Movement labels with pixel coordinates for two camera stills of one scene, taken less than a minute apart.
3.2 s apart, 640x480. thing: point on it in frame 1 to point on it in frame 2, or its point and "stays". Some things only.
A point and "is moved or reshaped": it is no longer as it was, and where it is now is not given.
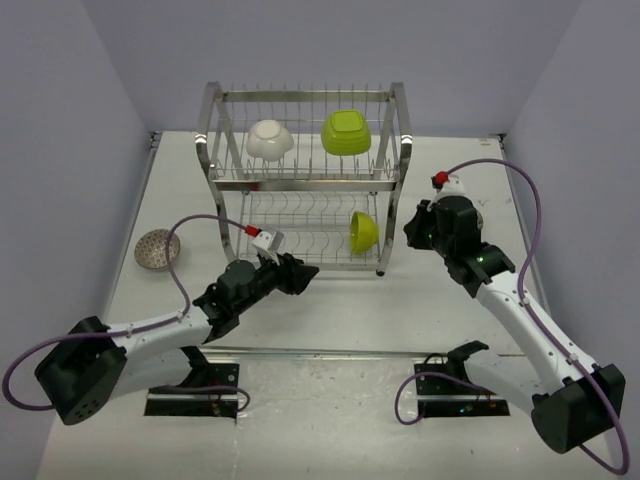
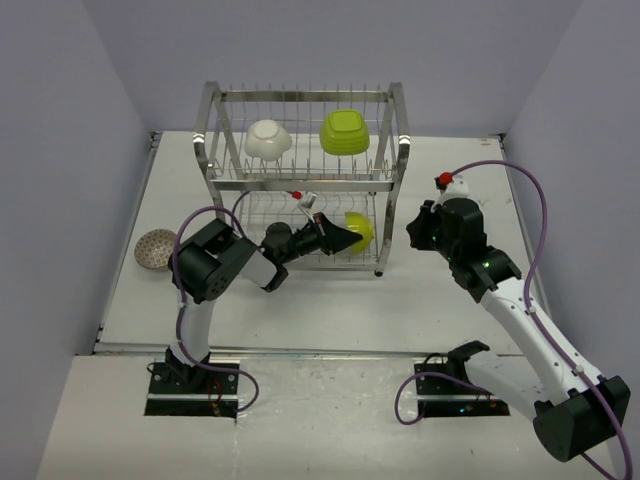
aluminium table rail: [367, 353] stays
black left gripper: [292, 273] to [336, 238]
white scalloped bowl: [267, 140] stays
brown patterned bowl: [151, 249] stays
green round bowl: [363, 232] is moved or reshaped
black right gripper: [413, 229] stays
